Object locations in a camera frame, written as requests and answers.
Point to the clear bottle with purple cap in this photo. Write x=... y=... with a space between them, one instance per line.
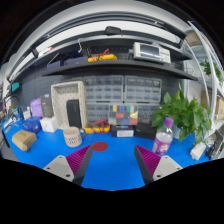
x=162 y=140

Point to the black box with white label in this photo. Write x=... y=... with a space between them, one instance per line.
x=122 y=131

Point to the green potted plant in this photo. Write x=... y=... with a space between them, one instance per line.
x=186 y=116

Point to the white oscilloscope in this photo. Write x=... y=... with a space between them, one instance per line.
x=151 y=52

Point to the white perforated tray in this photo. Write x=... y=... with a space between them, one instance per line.
x=60 y=103

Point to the brown cardboard box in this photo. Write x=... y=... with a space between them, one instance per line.
x=24 y=140

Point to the yellow multimeter with red leads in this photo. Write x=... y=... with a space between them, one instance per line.
x=100 y=129

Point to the black wall shelf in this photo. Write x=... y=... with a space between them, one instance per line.
x=116 y=65

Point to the grey small-parts drawer cabinet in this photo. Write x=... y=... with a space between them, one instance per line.
x=142 y=88
x=103 y=88

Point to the purple bag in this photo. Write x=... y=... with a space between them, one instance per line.
x=36 y=107

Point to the black rectangular case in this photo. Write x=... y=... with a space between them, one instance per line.
x=73 y=113

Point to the black flat box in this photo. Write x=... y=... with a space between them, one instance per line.
x=145 y=130

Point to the flat round red coaster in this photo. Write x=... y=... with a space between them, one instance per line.
x=99 y=146

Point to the green hanging plant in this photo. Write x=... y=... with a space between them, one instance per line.
x=210 y=70

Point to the black lamp head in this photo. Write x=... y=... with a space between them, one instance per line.
x=113 y=30

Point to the yellow meter with red leads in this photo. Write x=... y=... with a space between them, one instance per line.
x=103 y=58

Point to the small white carton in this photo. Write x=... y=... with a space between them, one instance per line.
x=26 y=114

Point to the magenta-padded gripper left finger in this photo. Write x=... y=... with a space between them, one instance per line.
x=60 y=165

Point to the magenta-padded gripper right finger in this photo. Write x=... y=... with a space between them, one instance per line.
x=165 y=165

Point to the dark blue long box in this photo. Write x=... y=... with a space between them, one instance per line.
x=76 y=61

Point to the teal small device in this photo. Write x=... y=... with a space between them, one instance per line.
x=15 y=87

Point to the dark blue open box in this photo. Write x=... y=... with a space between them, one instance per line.
x=55 y=64

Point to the beige patterned cup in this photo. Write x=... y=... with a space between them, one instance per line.
x=72 y=137

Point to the dark grey flat box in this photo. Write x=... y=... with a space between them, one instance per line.
x=47 y=106

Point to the clear organizer with coloured parts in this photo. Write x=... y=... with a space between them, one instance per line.
x=122 y=115

